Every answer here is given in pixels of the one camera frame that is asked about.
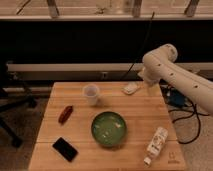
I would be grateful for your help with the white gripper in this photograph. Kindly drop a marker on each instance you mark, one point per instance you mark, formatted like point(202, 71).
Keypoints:
point(143, 75)

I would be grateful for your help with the white sponge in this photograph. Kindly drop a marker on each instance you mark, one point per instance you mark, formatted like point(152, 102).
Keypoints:
point(130, 88)

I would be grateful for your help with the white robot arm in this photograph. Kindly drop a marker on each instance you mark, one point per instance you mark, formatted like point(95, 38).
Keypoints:
point(160, 64)

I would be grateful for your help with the green bowl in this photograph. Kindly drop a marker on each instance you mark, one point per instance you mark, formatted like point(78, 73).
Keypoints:
point(108, 129)

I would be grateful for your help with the white plastic bottle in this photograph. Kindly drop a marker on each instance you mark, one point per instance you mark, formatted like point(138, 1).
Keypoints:
point(156, 144)

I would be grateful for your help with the wooden table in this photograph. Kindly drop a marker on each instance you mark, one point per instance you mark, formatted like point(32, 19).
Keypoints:
point(143, 112)

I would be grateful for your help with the red brown oblong object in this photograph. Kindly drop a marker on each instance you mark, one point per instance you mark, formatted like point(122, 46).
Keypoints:
point(65, 114)

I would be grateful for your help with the black smartphone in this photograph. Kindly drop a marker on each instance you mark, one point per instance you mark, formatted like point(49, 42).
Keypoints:
point(65, 149)

